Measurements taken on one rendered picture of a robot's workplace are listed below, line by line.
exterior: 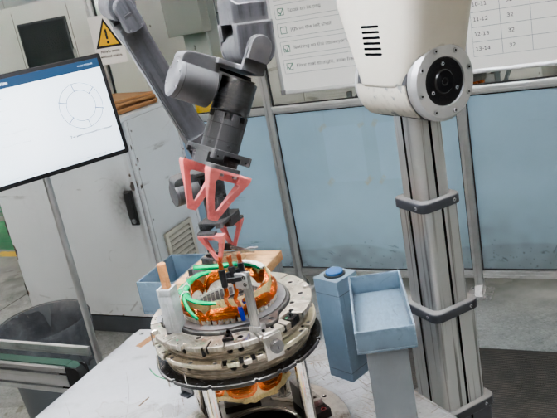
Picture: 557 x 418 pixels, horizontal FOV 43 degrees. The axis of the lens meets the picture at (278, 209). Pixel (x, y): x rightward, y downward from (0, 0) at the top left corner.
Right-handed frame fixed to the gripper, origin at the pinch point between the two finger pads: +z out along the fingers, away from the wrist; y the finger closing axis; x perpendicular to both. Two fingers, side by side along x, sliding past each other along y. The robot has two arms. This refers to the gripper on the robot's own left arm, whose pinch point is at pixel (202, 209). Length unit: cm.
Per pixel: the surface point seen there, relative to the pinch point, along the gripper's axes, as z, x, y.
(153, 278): 26, 22, -66
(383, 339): 15.4, 40.2, 0.2
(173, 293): 18.5, 8.8, -22.6
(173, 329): 25.3, 10.8, -22.6
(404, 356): 19, 50, -4
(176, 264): 23, 29, -72
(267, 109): -35, 127, -240
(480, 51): -82, 175, -148
